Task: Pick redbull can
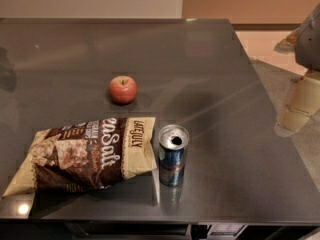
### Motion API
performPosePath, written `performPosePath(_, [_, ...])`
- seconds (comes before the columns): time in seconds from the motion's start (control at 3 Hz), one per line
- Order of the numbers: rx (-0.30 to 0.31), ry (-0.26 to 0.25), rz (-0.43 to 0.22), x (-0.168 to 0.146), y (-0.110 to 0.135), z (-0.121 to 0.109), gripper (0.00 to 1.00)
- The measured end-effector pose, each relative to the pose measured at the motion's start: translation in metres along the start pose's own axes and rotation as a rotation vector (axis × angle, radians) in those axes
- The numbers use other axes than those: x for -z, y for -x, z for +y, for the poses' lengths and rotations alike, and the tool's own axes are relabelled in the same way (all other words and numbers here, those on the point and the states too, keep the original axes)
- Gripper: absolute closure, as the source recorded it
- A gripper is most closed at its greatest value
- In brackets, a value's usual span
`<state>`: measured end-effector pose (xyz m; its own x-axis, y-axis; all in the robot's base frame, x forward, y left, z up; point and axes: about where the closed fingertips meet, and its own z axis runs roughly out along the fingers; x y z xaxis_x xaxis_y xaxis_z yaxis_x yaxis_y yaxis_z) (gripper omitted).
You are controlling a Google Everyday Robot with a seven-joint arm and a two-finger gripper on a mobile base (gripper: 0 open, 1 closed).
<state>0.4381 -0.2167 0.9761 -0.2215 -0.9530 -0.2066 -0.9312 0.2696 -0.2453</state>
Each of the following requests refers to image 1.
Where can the blue silver redbull can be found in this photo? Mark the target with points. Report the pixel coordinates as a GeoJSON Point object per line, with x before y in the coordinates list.
{"type": "Point", "coordinates": [173, 147]}

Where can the red apple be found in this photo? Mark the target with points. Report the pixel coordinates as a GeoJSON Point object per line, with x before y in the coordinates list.
{"type": "Point", "coordinates": [122, 89]}

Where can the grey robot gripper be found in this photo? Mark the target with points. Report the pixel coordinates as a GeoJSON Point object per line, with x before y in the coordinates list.
{"type": "Point", "coordinates": [310, 47]}

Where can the brown cream chip bag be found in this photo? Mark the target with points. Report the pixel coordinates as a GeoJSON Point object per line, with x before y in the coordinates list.
{"type": "Point", "coordinates": [87, 156]}

